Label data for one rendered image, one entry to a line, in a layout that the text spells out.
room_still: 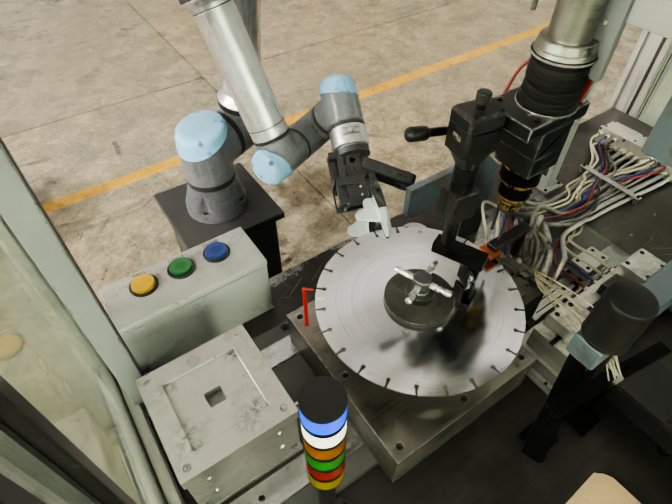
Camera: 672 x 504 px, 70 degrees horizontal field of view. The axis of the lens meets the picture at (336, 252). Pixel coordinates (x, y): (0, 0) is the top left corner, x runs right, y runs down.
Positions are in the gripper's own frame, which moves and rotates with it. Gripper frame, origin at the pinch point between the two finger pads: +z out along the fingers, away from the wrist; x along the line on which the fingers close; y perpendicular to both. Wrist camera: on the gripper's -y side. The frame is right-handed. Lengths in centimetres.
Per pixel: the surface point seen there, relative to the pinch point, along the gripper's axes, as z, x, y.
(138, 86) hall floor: -164, -207, 85
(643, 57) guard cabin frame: -45, -28, -95
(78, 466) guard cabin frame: 19, 53, 37
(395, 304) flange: 12.0, 16.4, 4.2
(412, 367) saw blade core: 21.3, 21.2, 4.9
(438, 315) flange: 15.0, 18.1, -1.6
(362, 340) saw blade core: 16.3, 18.1, 10.7
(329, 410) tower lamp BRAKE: 21, 46, 19
